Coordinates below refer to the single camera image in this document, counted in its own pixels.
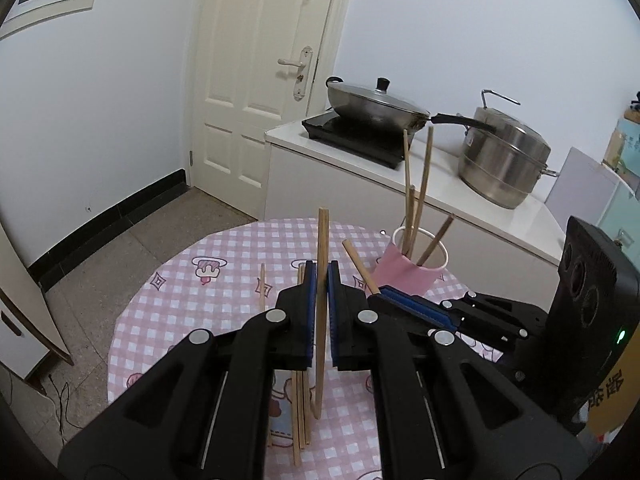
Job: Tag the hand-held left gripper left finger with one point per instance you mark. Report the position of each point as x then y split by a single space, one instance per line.
310 310

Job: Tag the white framed window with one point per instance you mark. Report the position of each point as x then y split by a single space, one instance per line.
50 5

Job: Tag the beige board with brown edge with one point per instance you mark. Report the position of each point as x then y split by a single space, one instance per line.
25 320

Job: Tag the white kitchen cabinet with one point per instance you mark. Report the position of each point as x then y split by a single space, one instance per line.
475 220

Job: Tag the black cloth pile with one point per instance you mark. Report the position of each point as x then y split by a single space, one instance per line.
635 101

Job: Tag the long wooden chopstick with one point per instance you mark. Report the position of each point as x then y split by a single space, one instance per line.
357 262
411 210
323 240
425 180
440 235

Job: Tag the white flat board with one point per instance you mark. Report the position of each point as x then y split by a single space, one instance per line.
580 185

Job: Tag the black induction cooker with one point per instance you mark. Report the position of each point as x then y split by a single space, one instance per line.
350 142

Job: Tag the pile of wooden chopsticks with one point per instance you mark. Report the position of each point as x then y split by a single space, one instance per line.
298 410

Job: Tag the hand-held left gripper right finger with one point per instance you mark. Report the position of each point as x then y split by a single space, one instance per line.
334 310

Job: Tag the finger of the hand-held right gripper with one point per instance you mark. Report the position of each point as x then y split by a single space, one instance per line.
420 310
495 317

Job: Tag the glass wok lid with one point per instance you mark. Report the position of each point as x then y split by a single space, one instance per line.
370 97

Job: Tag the pale green appliance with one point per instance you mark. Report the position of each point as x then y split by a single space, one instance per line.
620 210

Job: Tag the pink checked tablecloth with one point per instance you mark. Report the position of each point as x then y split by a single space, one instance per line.
225 310

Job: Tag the pink paper cup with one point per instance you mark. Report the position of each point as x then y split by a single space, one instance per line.
405 275

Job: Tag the colourful cardboard box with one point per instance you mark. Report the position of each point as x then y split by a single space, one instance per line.
622 147

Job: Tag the cream panelled door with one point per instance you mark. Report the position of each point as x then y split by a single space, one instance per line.
240 85

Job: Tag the stainless steel steamer pot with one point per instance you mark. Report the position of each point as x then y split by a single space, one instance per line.
500 170

